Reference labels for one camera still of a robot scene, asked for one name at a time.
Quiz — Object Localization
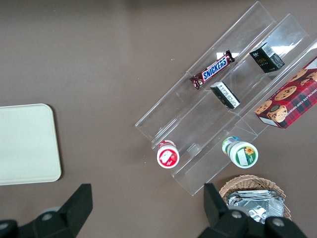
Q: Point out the clear acrylic stepped display stand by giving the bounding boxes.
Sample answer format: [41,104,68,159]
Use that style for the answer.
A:
[135,1,317,197]

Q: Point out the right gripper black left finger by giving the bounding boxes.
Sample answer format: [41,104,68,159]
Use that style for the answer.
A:
[18,183,93,238]

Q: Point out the red tartan cookie box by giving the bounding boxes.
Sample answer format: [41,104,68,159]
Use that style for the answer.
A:
[254,56,317,129]

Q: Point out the small black box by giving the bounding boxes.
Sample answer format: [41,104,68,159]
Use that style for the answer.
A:
[249,42,285,74]
[210,81,241,110]

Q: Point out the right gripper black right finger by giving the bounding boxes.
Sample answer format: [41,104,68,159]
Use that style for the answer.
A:
[198,182,251,238]

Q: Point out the Snickers chocolate bar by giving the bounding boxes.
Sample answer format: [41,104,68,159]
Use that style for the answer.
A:
[189,49,235,90]

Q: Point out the foil wrapped sandwich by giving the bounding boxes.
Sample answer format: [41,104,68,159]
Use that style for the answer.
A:
[226,189,285,225]

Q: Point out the beige plastic tray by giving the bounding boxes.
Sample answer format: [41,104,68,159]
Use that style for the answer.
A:
[0,103,62,186]

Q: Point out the strawberry yogurt cup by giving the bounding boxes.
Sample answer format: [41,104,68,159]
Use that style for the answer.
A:
[156,139,180,169]

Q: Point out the green sunflower yogurt cup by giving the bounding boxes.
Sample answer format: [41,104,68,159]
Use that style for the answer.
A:
[221,135,259,169]

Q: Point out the light wicker basket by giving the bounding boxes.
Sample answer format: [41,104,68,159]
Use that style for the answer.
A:
[219,175,293,224]

